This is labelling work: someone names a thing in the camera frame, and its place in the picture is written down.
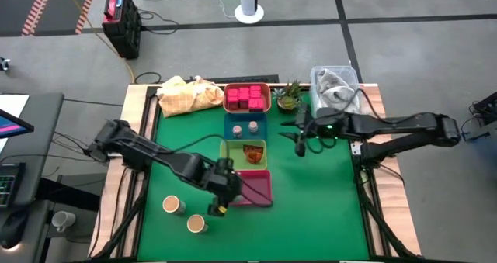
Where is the white mug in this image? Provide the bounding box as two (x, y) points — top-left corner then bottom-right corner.
(50, 210), (77, 234)

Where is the succulent plant in dark pot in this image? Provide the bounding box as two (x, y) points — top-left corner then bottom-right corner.
(271, 79), (305, 113)

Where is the yellow checked cloth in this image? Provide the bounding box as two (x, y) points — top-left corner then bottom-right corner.
(155, 74), (226, 119)

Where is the black keyboard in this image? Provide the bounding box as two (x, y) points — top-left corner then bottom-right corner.
(0, 162), (26, 209)

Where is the yellow floor cable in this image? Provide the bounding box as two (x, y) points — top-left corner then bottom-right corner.
(61, 0), (136, 85)

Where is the black computer mouse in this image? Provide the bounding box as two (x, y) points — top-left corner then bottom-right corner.
(0, 209), (29, 251)

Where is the black floor cable loop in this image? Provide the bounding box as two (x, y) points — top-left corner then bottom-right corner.
(133, 71), (162, 85)

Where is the grey crumpled cloth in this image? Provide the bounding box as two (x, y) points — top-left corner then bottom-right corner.
(315, 68), (360, 115)

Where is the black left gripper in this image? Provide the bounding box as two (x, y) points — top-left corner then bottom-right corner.
(200, 157), (245, 218)

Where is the orange plastic bin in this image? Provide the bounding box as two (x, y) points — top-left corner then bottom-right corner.
(222, 81), (273, 115)

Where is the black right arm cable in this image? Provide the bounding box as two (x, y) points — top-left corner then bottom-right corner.
(294, 87), (384, 158)

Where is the dark grey desk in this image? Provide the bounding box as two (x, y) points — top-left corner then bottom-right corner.
(0, 92), (102, 263)

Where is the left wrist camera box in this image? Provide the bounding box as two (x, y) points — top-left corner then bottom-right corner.
(216, 158), (235, 175)

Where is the orange taco mix pouch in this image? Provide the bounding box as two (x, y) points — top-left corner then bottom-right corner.
(242, 144), (266, 165)

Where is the clear plastic storage container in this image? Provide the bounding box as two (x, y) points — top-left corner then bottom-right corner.
(309, 64), (363, 119)

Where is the white tower fan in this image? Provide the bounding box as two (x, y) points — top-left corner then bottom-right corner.
(233, 0), (266, 25)

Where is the pink plastic bin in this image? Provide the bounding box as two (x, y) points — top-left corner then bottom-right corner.
(228, 169), (274, 208)

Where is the white paper sheet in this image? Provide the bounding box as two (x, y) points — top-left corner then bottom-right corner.
(0, 93), (30, 119)

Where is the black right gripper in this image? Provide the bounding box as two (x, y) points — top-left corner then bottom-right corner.
(278, 106), (346, 145)

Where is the black equipment with cables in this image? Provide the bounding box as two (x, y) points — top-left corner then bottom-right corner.
(461, 91), (497, 143)

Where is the screen with pink display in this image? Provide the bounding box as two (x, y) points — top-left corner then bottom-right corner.
(0, 108), (36, 140)

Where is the black and red toolbox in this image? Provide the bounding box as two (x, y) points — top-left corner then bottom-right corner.
(101, 0), (143, 61)

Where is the light green plastic bin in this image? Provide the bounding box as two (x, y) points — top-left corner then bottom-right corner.
(219, 138), (269, 171)

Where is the blue plastic bin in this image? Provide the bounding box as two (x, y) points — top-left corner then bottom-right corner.
(223, 112), (269, 142)

